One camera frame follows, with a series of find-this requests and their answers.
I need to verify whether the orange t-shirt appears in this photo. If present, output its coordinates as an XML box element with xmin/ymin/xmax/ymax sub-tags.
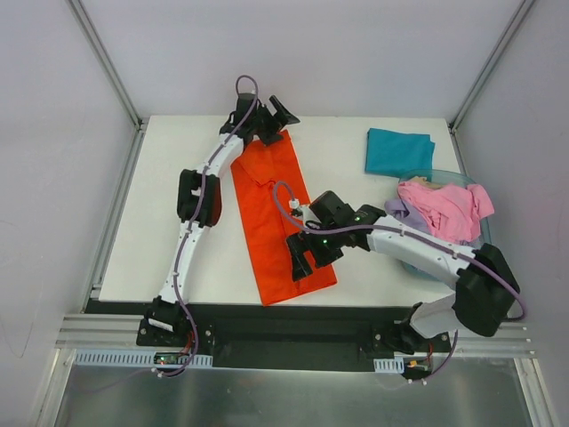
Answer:
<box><xmin>230</xmin><ymin>131</ymin><xmax>337</xmax><ymax>306</ymax></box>

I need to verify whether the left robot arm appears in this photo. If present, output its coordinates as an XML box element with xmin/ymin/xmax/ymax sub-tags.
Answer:
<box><xmin>136</xmin><ymin>93</ymin><xmax>300</xmax><ymax>346</ymax></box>

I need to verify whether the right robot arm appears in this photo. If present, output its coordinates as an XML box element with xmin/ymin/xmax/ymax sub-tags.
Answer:
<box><xmin>284</xmin><ymin>191</ymin><xmax>520</xmax><ymax>355</ymax></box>

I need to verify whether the lavender t-shirt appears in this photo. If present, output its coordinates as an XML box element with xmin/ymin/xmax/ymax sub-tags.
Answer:
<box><xmin>384</xmin><ymin>198</ymin><xmax>484</xmax><ymax>248</ymax></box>

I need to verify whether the folded teal t-shirt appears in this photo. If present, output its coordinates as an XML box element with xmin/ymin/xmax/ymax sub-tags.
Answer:
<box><xmin>365</xmin><ymin>128</ymin><xmax>436</xmax><ymax>178</ymax></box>

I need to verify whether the clear blue plastic basket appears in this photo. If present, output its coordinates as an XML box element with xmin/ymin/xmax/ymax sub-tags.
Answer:
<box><xmin>397</xmin><ymin>169</ymin><xmax>491</xmax><ymax>244</ymax></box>

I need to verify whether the pink t-shirt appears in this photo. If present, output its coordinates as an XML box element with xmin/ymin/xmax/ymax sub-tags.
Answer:
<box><xmin>397</xmin><ymin>179</ymin><xmax>494</xmax><ymax>244</ymax></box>

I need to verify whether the right white cable duct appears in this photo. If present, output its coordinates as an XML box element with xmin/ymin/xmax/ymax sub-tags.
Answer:
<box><xmin>373</xmin><ymin>357</ymin><xmax>405</xmax><ymax>375</ymax></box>

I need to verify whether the white cable duct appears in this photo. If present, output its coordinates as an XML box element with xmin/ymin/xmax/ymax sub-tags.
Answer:
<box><xmin>75</xmin><ymin>350</ymin><xmax>213</xmax><ymax>370</ymax></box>
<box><xmin>373</xmin><ymin>357</ymin><xmax>405</xmax><ymax>375</ymax></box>

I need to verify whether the left frame post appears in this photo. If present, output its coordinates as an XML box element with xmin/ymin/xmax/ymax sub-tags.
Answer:
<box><xmin>66</xmin><ymin>0</ymin><xmax>143</xmax><ymax>130</ymax></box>

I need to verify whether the frame post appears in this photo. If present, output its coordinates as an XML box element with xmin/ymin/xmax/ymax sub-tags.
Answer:
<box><xmin>66</xmin><ymin>0</ymin><xmax>143</xmax><ymax>130</ymax></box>
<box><xmin>449</xmin><ymin>0</ymin><xmax>537</xmax><ymax>135</ymax></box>

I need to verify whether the left white cable duct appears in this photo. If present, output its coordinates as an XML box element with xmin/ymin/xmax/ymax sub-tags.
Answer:
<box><xmin>75</xmin><ymin>350</ymin><xmax>213</xmax><ymax>370</ymax></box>

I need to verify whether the aluminium frame rail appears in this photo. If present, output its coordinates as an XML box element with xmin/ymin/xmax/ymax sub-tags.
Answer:
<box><xmin>55</xmin><ymin>313</ymin><xmax>539</xmax><ymax>359</ymax></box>

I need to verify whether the right frame post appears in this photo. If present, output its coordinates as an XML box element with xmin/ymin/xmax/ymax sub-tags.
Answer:
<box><xmin>449</xmin><ymin>0</ymin><xmax>537</xmax><ymax>135</ymax></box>

